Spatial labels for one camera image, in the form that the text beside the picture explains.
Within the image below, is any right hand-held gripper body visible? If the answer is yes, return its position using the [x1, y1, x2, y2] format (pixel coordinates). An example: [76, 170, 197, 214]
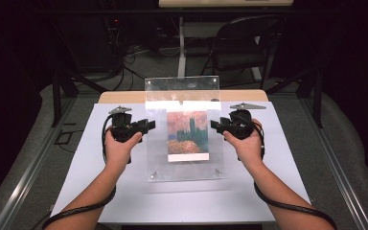
[228, 103, 267, 140]

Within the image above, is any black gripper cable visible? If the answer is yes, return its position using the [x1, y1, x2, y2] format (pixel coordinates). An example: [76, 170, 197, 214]
[251, 119, 338, 230]
[40, 114, 118, 230]

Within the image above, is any clear acrylic photo frame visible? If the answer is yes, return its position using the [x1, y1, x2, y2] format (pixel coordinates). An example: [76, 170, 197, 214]
[144, 76, 225, 183]

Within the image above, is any colourful painting print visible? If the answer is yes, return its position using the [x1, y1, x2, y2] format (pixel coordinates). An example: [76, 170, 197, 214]
[166, 109, 211, 163]

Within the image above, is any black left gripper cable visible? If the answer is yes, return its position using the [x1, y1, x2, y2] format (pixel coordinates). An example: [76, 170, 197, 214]
[40, 114, 118, 230]

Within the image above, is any person's right hand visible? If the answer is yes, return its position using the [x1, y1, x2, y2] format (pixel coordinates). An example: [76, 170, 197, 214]
[222, 118, 265, 168]

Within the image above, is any black folding chair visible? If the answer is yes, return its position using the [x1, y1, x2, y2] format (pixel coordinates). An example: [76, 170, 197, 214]
[200, 13, 286, 91]

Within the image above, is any person's left hand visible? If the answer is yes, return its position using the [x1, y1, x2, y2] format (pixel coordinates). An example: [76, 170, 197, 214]
[103, 126, 144, 168]

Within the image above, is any black metal stand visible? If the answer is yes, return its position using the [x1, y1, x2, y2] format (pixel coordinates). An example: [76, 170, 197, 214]
[265, 61, 324, 129]
[51, 61, 108, 128]

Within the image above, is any bundle of floor cables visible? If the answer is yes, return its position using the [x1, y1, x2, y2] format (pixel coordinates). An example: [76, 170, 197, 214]
[101, 17, 149, 93]

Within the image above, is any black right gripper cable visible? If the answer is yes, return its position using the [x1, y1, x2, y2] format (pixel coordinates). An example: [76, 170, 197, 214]
[251, 119, 338, 230]

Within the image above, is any aluminium floor rail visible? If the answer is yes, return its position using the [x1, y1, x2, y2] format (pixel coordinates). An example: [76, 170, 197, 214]
[299, 95, 368, 230]
[0, 95, 79, 230]

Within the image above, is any white desk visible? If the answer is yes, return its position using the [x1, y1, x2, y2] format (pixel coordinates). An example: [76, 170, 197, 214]
[158, 0, 294, 79]

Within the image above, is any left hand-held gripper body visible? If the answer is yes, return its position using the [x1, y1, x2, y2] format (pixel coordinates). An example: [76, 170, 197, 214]
[108, 105, 142, 144]

